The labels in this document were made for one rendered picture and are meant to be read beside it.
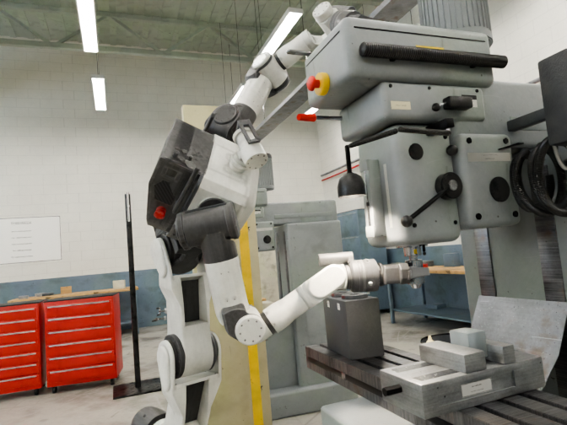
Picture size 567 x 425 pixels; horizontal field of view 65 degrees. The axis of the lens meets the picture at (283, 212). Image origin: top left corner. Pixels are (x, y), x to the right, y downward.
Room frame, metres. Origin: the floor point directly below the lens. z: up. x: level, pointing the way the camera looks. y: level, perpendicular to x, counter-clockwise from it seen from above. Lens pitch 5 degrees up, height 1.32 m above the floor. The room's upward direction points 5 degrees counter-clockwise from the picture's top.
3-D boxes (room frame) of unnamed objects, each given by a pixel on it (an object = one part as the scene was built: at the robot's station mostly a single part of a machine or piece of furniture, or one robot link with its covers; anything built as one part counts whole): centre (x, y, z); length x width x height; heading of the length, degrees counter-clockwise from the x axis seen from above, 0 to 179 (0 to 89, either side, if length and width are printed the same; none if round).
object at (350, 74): (1.25, -0.36, 1.81); 0.47 x 0.26 x 0.16; 111
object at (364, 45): (1.12, -0.43, 1.79); 0.45 x 0.04 x 0.04; 111
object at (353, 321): (1.57, -0.20, 1.06); 0.22 x 0.12 x 0.20; 15
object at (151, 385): (4.89, 1.71, 1.06); 0.50 x 0.50 x 2.11; 21
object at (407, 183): (1.24, -0.35, 1.47); 0.21 x 0.19 x 0.32; 21
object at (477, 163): (1.31, -0.53, 1.47); 0.24 x 0.19 x 0.26; 21
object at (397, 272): (1.24, -0.26, 1.23); 0.13 x 0.12 x 0.10; 2
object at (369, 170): (1.20, -0.24, 1.45); 0.04 x 0.04 x 0.21; 21
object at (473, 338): (1.08, -0.41, 1.07); 0.06 x 0.05 x 0.06; 22
